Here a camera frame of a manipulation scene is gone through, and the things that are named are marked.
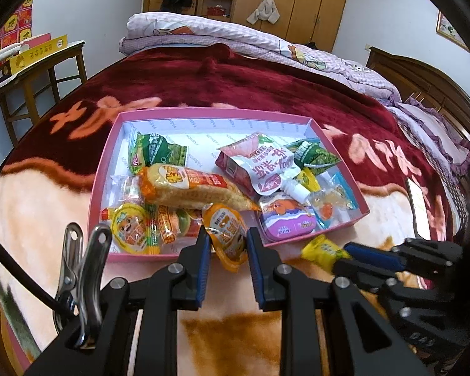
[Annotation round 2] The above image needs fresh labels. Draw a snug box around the blue clear candy bag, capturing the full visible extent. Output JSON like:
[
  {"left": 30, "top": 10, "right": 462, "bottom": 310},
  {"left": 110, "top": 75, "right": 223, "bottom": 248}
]
[{"left": 310, "top": 171, "right": 359, "bottom": 229}]

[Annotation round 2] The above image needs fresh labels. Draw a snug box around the purple jelly cup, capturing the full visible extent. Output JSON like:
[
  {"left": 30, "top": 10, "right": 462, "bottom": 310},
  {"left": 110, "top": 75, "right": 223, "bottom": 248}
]
[{"left": 259, "top": 192, "right": 317, "bottom": 242}]

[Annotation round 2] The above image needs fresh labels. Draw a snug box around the orange striped snack packet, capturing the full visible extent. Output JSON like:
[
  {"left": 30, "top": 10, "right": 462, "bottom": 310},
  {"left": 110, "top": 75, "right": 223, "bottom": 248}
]
[{"left": 148, "top": 203, "right": 205, "bottom": 245}]

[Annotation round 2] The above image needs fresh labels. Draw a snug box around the yellow round jelly cup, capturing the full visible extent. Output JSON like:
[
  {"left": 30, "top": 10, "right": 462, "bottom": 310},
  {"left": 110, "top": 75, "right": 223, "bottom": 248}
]
[{"left": 101, "top": 203, "right": 155, "bottom": 255}]

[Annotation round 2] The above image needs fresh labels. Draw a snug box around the long orange cracker packet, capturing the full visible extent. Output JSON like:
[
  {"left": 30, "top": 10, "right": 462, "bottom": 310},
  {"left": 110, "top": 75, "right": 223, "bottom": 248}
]
[{"left": 138, "top": 164, "right": 260, "bottom": 212}]

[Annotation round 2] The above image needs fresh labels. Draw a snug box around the small green pea snack bag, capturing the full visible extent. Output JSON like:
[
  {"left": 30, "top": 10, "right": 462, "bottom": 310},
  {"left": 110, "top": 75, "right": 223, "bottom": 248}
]
[{"left": 285, "top": 138, "right": 341, "bottom": 176}]

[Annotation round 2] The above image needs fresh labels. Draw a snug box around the pink white jelly drink pouch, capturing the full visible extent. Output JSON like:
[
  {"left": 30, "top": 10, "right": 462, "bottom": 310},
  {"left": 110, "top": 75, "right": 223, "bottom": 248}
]
[{"left": 216, "top": 133, "right": 311, "bottom": 205}]

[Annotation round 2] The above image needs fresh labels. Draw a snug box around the large green pea snack bag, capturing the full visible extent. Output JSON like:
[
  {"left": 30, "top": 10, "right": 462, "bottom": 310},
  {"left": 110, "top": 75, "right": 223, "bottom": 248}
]
[{"left": 128, "top": 131, "right": 187, "bottom": 175}]

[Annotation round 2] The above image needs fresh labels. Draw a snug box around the yellow lime candy packet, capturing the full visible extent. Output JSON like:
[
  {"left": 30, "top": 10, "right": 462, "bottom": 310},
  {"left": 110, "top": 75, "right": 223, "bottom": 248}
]
[{"left": 295, "top": 167, "right": 321, "bottom": 193}]

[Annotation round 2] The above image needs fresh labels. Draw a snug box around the smartphone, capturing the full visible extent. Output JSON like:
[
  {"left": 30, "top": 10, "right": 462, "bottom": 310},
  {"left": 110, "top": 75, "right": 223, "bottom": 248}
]
[{"left": 406, "top": 178, "right": 431, "bottom": 240}]

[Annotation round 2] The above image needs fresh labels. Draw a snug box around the plush red beige blanket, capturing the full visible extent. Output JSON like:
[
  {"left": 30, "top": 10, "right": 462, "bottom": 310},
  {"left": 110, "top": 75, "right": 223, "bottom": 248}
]
[{"left": 0, "top": 44, "right": 456, "bottom": 375}]

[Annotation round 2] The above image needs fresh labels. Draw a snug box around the metal spring clamp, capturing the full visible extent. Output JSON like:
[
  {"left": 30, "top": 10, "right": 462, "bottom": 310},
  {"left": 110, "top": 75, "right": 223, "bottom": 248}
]
[{"left": 53, "top": 222, "right": 112, "bottom": 349}]

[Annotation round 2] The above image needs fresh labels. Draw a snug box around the pink shallow cardboard box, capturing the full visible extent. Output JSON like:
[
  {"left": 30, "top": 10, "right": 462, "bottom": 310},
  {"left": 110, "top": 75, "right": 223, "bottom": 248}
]
[{"left": 87, "top": 106, "right": 371, "bottom": 263}]

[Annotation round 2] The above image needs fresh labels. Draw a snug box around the lilac ruffled pillow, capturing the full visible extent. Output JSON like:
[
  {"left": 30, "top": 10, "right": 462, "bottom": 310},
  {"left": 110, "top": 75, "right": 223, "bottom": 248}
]
[{"left": 385, "top": 98, "right": 470, "bottom": 181}]

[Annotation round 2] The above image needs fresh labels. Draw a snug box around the wooden headboard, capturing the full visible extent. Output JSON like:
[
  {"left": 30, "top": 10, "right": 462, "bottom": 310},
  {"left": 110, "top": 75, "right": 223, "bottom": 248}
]
[{"left": 367, "top": 47, "right": 470, "bottom": 139}]

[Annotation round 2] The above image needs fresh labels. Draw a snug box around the wooden side table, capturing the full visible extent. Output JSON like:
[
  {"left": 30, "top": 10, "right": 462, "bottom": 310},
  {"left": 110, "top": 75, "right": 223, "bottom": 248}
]
[{"left": 0, "top": 40, "right": 87, "bottom": 148}]

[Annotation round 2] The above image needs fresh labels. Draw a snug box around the folded lilac quilt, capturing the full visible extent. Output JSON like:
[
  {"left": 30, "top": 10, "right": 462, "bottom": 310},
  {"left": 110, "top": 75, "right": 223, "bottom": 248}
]
[{"left": 118, "top": 12, "right": 401, "bottom": 101}]

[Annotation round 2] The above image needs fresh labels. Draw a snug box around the white cloth on wardrobe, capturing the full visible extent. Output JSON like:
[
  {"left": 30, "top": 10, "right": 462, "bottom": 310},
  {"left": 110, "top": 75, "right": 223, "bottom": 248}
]
[{"left": 246, "top": 0, "right": 280, "bottom": 25}]

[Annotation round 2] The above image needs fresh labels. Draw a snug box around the yellow flat box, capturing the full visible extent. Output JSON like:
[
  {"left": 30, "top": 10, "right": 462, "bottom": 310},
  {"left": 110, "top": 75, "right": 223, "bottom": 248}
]
[{"left": 9, "top": 34, "right": 68, "bottom": 75}]

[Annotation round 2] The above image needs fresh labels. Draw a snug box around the white rolled item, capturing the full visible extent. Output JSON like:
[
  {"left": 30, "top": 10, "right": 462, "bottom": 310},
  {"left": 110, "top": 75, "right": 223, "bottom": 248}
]
[{"left": 0, "top": 43, "right": 29, "bottom": 62}]

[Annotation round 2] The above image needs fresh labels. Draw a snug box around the red yellow patterned paper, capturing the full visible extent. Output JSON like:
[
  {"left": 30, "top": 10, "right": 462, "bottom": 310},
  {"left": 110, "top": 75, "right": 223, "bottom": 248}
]
[{"left": 0, "top": 0, "right": 33, "bottom": 50}]

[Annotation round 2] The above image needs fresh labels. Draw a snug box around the framed wall picture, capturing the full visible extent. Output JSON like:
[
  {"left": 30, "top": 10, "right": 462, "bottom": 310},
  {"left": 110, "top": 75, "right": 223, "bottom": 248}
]
[{"left": 436, "top": 11, "right": 469, "bottom": 51}]

